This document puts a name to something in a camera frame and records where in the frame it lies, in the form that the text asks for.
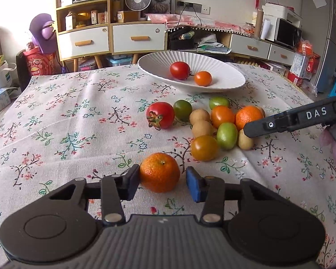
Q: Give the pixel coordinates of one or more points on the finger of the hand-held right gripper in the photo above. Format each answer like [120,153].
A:
[268,124]

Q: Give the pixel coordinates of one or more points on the egg tray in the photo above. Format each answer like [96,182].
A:
[247,62]

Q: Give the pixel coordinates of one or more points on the white desk fan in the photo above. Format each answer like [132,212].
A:
[138,1]

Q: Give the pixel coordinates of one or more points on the black microwave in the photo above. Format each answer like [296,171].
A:
[285,35]

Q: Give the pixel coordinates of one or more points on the dark green tomato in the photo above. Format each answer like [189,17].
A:
[182,109]

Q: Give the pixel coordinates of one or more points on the white ribbed plate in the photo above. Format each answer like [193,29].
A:
[156,64]

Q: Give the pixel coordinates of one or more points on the white carton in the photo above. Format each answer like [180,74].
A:
[70,21]

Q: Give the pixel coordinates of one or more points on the clear plastic storage bin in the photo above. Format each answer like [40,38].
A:
[119,61]

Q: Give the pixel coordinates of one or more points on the yellow-orange tomato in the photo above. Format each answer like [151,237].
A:
[204,147]

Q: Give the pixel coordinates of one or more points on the wall socket strip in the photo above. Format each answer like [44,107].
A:
[193,7]

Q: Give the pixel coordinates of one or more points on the black box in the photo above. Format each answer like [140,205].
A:
[180,43]

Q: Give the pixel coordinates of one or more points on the wooden shelf cabinet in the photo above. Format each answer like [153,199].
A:
[110,11]

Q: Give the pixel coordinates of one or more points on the red tomato with stem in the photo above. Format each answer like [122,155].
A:
[162,113]

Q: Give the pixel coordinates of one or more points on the orange mandarin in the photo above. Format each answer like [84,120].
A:
[247,115]
[159,172]

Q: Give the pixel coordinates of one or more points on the large light green tomato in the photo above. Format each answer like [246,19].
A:
[226,135]

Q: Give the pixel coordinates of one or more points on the large orange tomato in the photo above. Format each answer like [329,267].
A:
[222,116]

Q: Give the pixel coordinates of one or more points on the small orange tomato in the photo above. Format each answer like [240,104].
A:
[203,78]

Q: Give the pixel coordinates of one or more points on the cardboard tube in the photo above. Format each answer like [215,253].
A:
[259,22]

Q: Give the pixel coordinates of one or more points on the loose papers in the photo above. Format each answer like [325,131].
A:
[212,44]

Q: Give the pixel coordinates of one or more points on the white paper bag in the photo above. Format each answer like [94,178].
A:
[0,77]

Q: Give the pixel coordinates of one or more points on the low white cabinet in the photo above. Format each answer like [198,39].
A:
[249,47]

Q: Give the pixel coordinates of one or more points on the orange package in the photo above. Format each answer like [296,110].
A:
[305,49]

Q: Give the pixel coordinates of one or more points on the pink patterned cloth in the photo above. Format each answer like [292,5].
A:
[207,23]

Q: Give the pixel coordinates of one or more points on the round red tomato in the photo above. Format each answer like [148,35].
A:
[180,70]

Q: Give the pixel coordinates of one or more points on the person's right hand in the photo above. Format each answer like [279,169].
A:
[327,140]

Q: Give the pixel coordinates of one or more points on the white and blue box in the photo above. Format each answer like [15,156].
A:
[299,65]

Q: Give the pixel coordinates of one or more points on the silver refrigerator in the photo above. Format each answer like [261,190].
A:
[322,39]

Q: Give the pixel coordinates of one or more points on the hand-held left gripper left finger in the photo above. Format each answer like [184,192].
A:
[133,182]

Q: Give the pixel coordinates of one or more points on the white appliance box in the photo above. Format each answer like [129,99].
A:
[277,11]

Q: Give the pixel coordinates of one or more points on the red bucket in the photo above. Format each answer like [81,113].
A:
[39,63]

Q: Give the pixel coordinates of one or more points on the purple plush toy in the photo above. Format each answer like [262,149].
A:
[42,32]

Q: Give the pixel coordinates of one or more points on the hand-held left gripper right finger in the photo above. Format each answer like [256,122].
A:
[193,185]

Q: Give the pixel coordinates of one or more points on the red box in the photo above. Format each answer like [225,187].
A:
[314,64]

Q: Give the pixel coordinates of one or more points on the cardboard box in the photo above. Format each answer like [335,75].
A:
[127,16]

